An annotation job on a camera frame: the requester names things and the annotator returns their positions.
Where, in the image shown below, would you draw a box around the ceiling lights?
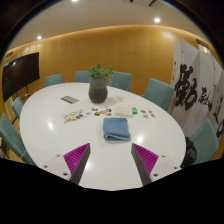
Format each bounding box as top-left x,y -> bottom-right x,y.
36,0 -> 162,41

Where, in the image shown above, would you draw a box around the blue towel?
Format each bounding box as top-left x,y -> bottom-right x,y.
102,117 -> 132,142

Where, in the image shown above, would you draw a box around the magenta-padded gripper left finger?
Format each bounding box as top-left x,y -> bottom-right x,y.
41,142 -> 92,185

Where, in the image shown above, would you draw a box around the black television screen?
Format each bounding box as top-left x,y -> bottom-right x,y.
1,52 -> 41,102

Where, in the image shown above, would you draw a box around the teal chairs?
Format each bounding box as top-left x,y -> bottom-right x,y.
0,70 -> 219,167

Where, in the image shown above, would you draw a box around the black bag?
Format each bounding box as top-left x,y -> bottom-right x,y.
180,136 -> 198,168

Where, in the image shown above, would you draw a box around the white calligraphy folding screen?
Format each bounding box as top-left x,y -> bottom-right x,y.
169,39 -> 224,141

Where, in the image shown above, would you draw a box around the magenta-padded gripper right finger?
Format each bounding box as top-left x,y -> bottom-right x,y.
130,143 -> 183,186

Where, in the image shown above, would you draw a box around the grey ribbed pot with plant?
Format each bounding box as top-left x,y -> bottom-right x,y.
87,64 -> 115,104

